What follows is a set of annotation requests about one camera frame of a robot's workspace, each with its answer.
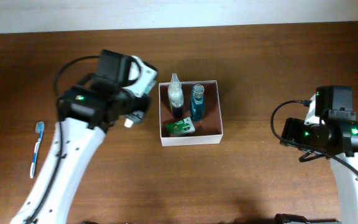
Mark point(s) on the teal mouthwash bottle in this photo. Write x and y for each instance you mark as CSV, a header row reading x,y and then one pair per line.
x,y
197,102

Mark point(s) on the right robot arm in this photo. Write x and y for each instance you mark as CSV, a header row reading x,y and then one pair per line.
x,y
330,131

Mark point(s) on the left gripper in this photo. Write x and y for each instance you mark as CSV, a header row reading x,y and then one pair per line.
x,y
143,102

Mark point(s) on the blue white toothbrush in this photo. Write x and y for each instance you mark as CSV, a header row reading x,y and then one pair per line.
x,y
39,129

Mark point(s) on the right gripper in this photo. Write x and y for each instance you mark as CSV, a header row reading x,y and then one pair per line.
x,y
291,129

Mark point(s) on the green white toothpaste tube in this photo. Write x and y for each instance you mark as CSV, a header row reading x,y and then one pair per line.
x,y
135,117

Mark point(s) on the green soap packet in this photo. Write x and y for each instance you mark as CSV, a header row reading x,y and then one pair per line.
x,y
181,127

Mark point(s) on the white cardboard box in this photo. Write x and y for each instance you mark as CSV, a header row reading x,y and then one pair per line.
x,y
208,130

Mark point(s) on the clear bottle with purple liquid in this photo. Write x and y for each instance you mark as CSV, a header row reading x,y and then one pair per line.
x,y
175,96

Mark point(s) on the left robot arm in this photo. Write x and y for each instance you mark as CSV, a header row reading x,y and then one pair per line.
x,y
119,87

